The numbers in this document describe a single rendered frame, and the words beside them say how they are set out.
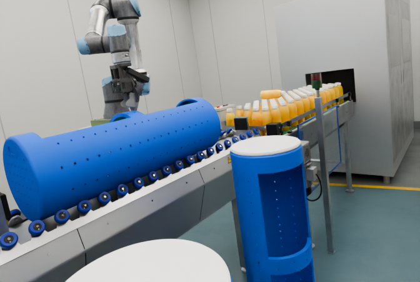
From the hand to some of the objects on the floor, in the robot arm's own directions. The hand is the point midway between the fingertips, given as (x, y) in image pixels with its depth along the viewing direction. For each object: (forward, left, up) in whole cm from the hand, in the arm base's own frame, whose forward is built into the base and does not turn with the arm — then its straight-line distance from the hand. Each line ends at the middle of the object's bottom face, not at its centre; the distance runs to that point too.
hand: (135, 110), depth 129 cm
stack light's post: (+70, +105, -118) cm, 173 cm away
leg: (+16, +74, -121) cm, 142 cm away
